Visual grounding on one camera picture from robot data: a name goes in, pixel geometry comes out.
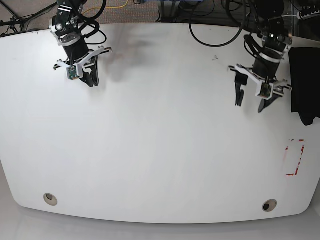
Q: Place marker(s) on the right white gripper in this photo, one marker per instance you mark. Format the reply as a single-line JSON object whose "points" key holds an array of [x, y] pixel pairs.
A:
{"points": [[79, 52]]}

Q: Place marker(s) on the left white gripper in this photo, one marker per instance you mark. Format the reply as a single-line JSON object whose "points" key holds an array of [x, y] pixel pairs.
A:
{"points": [[264, 68]]}

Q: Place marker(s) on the black T-shirt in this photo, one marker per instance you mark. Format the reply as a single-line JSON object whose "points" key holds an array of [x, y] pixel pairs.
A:
{"points": [[304, 65]]}

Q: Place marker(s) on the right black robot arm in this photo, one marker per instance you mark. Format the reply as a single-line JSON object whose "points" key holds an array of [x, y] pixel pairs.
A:
{"points": [[69, 25]]}

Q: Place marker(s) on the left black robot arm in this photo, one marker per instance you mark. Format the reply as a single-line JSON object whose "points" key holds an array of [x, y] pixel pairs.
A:
{"points": [[267, 43]]}

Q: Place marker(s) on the red tape rectangle marker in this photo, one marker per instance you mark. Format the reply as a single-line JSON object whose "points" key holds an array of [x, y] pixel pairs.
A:
{"points": [[293, 156]]}

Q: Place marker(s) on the white power strip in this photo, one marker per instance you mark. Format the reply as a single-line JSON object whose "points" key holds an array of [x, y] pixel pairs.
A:
{"points": [[309, 12]]}

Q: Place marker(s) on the black tripod stand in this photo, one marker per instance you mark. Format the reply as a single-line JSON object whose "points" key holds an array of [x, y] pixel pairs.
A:
{"points": [[17, 23]]}

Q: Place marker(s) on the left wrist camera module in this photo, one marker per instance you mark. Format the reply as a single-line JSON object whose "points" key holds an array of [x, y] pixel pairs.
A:
{"points": [[264, 91]]}

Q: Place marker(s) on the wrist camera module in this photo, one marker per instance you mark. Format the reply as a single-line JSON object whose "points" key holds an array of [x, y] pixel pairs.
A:
{"points": [[72, 73], [264, 91]]}

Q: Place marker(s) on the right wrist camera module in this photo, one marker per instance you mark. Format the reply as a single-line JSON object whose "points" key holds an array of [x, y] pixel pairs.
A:
{"points": [[72, 73]]}

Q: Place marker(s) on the right table cable grommet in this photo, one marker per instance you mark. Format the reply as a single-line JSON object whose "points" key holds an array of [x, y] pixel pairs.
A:
{"points": [[269, 205]]}

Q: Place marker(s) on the table cable grommet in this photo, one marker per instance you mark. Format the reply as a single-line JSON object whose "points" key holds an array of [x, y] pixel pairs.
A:
{"points": [[50, 199], [269, 205]]}

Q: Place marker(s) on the left table cable grommet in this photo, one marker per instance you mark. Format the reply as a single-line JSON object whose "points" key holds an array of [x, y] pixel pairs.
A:
{"points": [[50, 199]]}

